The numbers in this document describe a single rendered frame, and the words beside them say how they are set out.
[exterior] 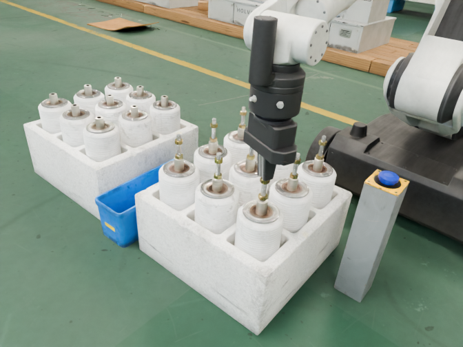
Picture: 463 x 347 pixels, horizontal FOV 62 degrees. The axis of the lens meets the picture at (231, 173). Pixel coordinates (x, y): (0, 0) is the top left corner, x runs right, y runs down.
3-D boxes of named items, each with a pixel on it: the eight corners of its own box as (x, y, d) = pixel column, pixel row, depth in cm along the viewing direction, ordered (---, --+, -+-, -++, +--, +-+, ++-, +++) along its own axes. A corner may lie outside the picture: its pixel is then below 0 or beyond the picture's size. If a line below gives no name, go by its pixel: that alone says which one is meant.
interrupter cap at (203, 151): (203, 162, 94) (203, 159, 93) (193, 147, 99) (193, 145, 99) (231, 158, 96) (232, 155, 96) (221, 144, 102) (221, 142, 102)
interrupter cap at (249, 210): (259, 230, 73) (259, 227, 73) (234, 209, 78) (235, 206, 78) (286, 216, 77) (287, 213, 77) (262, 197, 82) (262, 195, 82)
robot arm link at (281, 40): (269, 74, 69) (277, 6, 63) (322, 89, 63) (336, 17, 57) (229, 89, 61) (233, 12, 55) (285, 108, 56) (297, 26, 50)
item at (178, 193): (170, 246, 94) (168, 184, 84) (155, 223, 100) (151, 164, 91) (204, 233, 98) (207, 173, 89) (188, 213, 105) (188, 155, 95)
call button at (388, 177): (380, 175, 81) (383, 167, 80) (399, 183, 79) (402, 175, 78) (373, 183, 78) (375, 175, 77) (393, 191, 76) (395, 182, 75)
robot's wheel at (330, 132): (328, 167, 145) (339, 118, 134) (340, 172, 142) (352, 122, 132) (299, 187, 132) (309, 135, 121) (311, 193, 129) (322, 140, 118)
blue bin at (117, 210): (176, 188, 127) (175, 157, 120) (200, 202, 121) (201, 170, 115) (97, 233, 106) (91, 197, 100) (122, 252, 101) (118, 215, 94)
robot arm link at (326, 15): (244, 56, 63) (289, 20, 69) (290, 69, 59) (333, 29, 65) (238, 18, 58) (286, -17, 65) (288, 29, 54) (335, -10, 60)
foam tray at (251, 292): (231, 189, 128) (235, 142, 119) (338, 244, 108) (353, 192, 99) (138, 249, 102) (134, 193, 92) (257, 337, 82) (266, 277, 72)
